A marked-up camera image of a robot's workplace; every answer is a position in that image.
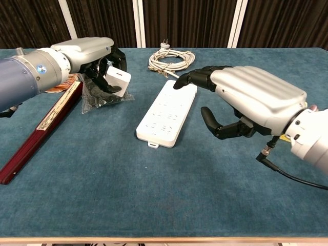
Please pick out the dark red long box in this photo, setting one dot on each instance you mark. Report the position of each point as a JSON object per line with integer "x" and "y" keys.
{"x": 38, "y": 133}

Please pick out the orange sauce pouch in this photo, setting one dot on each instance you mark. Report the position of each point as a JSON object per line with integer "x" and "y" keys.
{"x": 59, "y": 88}

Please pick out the teal table cloth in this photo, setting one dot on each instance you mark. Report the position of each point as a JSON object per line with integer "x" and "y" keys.
{"x": 164, "y": 192}

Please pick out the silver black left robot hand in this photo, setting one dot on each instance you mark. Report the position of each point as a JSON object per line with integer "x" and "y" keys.
{"x": 84, "y": 53}

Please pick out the white power adapter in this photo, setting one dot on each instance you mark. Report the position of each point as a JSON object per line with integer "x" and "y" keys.
{"x": 118, "y": 77}

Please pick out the black item in clear bag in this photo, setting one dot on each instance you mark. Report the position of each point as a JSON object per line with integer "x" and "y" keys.
{"x": 102, "y": 103}

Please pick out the dark white-framed partition screen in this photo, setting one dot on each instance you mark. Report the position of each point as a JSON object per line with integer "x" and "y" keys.
{"x": 179, "y": 23}

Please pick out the white power strip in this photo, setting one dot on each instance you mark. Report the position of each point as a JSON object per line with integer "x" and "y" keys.
{"x": 164, "y": 115}

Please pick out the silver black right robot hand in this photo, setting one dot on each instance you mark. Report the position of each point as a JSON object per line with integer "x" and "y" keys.
{"x": 256, "y": 94}

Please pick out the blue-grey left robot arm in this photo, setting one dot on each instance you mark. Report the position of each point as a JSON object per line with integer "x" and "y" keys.
{"x": 20, "y": 77}

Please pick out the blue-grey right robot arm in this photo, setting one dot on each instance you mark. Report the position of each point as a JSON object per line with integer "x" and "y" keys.
{"x": 312, "y": 138}

